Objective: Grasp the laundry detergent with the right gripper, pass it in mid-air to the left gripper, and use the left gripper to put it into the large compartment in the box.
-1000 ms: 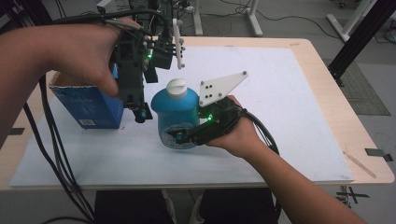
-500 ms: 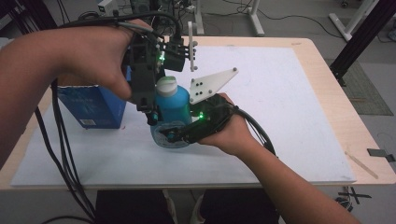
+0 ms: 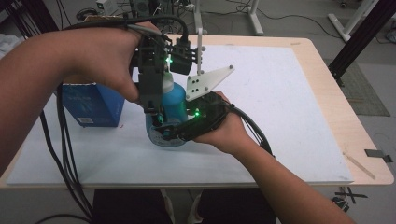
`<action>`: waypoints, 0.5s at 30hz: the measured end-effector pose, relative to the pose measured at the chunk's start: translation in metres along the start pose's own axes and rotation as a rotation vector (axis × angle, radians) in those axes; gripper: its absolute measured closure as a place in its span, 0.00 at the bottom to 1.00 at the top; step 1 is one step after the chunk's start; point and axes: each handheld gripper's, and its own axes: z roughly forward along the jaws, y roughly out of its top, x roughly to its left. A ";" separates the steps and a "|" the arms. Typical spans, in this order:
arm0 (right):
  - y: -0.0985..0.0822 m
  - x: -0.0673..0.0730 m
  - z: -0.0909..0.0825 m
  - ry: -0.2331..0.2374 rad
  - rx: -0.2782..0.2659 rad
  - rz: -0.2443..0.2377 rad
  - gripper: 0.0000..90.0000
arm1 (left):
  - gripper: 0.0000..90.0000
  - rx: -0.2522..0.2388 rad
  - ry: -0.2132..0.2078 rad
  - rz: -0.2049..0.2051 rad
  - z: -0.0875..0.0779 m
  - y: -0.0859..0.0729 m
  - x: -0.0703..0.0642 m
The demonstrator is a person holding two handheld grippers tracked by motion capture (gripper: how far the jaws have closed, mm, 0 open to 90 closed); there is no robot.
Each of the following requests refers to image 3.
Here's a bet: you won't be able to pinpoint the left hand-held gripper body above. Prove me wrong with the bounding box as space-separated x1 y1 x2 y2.
132 27 207 94

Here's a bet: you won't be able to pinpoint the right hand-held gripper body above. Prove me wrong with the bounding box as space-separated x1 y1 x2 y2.
178 64 236 143

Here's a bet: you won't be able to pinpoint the blue plastic bottle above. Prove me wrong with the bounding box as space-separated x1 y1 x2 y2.
145 72 190 148

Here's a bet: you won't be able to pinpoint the person's right hand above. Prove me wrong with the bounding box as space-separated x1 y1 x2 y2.
191 91 251 156

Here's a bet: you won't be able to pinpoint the person's left hand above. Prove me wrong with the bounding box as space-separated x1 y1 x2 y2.
63 21 162 104

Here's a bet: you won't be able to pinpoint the blue cardboard box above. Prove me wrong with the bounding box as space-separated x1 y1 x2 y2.
60 81 126 128

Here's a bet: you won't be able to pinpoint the white stand leg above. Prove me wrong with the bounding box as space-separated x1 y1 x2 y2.
191 0 204 35
247 0 265 36
327 0 376 43

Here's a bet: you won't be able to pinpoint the white foam board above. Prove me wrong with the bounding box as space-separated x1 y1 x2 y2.
6 43 355 187

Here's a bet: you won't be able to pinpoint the person's dark trousers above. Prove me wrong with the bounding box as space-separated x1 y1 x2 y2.
92 188 278 224

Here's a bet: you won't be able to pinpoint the white cloth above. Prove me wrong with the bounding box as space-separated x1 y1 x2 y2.
0 33 23 60

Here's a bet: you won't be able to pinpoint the grey floor mat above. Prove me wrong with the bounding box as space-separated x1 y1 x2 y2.
338 61 391 118

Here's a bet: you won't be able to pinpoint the black metal beam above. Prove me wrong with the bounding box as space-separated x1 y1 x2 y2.
327 0 396 88

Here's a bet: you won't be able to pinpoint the black tape strip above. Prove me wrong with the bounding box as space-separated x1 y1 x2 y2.
364 148 394 163

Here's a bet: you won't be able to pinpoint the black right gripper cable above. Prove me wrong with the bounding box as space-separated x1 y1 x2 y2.
229 104 276 158

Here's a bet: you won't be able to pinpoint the black left gripper cable bundle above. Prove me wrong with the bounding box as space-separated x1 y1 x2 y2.
38 14 191 224

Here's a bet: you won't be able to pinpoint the black floor cable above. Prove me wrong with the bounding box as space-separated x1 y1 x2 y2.
204 7 344 40

